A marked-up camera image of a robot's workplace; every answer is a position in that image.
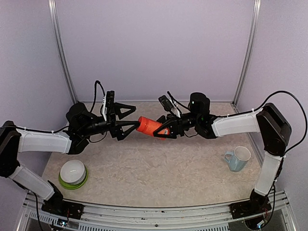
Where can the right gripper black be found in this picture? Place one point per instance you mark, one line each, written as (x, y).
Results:
(174, 123)

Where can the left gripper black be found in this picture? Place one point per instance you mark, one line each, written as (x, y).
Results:
(115, 129)

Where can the orange pill bottle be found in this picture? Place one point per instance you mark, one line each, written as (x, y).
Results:
(148, 126)

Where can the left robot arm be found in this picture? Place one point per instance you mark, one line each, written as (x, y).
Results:
(82, 124)

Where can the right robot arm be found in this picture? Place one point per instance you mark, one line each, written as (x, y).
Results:
(267, 120)

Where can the white bowl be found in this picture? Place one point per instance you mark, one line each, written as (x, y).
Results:
(73, 172)

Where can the light blue mug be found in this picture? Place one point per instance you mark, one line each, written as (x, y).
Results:
(237, 159)

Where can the green plate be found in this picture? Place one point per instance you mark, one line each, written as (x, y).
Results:
(68, 186)

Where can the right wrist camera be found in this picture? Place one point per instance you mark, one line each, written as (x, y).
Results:
(169, 106)

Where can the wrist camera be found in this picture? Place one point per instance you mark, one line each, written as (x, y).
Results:
(169, 106)
(109, 101)

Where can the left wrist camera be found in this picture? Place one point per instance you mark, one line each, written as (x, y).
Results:
(109, 101)

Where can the aluminium front rail frame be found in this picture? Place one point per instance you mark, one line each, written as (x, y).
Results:
(276, 215)

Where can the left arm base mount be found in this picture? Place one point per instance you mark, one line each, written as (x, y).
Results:
(63, 208)

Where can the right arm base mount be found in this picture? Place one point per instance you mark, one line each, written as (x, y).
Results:
(250, 207)

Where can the right aluminium corner post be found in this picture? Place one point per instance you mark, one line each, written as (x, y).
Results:
(248, 52)

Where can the aluminium corner post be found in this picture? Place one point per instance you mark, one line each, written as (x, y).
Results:
(60, 48)
(248, 52)

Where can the left aluminium corner post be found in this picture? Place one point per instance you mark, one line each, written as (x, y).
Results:
(60, 48)

